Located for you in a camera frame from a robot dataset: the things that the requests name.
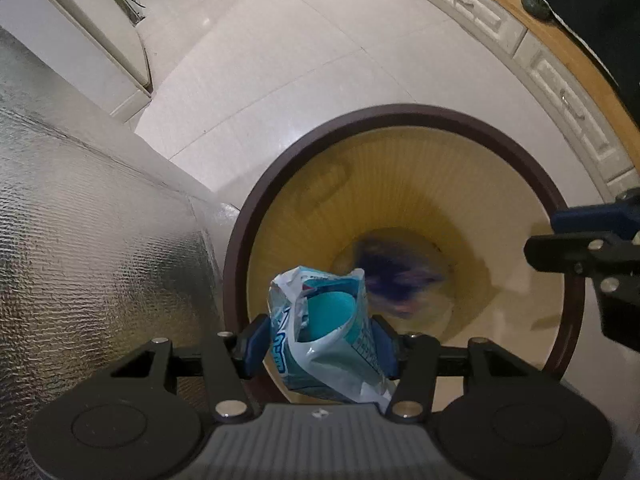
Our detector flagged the purple snack packet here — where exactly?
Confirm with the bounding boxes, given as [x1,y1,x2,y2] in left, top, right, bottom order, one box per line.
[345,232,453,318]

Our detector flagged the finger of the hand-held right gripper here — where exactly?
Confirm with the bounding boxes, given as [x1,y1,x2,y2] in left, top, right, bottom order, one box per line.
[550,191,640,236]
[524,232,640,279]

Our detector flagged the white refrigerator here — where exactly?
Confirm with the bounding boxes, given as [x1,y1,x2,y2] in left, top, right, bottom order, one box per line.
[0,0,153,122]

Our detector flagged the silver embossed foil sheet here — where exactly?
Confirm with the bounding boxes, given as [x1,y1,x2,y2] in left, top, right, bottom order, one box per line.
[0,27,241,480]

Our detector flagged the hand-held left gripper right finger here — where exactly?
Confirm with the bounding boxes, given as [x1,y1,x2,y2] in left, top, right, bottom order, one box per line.
[372,316,543,423]

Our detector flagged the teal white snack packet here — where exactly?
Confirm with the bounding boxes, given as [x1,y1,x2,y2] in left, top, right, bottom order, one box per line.
[269,266,398,406]

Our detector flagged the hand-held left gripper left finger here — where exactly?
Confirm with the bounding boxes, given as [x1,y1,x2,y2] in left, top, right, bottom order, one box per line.
[107,314,273,423]

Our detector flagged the round brown-rimmed trash bin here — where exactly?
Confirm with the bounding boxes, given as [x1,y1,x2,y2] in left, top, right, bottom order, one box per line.
[223,104,587,413]

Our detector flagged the dark printed mat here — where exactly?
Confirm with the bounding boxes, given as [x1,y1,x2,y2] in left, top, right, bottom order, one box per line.
[520,0,640,126]

